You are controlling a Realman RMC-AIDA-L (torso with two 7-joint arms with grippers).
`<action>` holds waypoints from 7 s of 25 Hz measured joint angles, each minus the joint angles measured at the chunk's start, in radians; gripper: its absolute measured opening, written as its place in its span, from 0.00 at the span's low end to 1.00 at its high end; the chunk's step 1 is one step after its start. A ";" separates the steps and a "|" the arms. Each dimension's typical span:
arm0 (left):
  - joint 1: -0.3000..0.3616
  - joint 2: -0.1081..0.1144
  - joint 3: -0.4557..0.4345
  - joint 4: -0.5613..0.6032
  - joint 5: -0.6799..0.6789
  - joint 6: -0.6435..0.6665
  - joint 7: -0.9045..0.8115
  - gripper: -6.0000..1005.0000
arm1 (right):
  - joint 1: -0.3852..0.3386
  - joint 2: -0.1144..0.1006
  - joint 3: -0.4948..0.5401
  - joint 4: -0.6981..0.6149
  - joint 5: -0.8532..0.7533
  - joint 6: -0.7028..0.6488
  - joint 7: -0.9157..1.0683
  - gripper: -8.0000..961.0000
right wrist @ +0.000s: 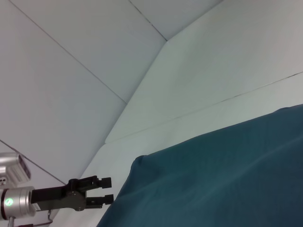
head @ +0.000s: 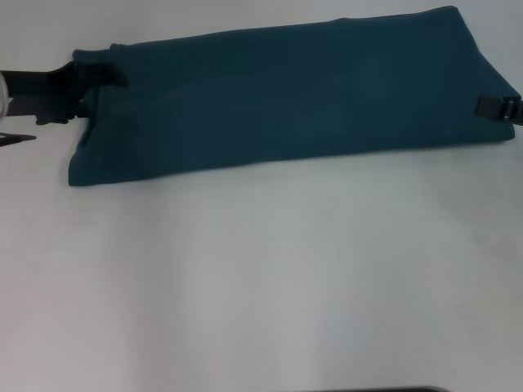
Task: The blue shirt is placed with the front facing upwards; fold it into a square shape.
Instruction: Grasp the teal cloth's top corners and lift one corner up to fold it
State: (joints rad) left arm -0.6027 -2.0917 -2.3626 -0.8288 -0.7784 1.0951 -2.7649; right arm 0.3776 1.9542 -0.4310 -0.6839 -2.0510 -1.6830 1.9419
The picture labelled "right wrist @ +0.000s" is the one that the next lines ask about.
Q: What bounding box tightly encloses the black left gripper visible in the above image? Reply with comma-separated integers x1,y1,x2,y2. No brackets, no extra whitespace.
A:
30,176,115,212

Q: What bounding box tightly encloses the teal t-shirt with cream print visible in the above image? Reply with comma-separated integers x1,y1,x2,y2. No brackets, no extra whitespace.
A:
96,103,303,227

